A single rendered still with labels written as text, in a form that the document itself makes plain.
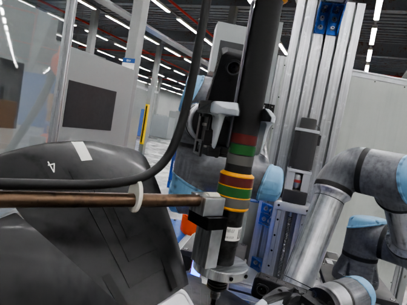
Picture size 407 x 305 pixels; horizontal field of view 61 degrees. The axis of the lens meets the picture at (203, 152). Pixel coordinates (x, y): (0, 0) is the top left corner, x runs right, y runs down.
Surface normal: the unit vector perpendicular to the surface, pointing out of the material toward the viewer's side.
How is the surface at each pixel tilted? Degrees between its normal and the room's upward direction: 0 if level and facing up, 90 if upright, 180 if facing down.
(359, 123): 90
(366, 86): 91
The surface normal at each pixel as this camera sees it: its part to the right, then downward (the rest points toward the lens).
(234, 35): 0.07, 0.09
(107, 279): 0.41, -0.57
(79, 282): 0.93, -0.32
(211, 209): 0.59, 0.17
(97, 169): 0.59, -0.62
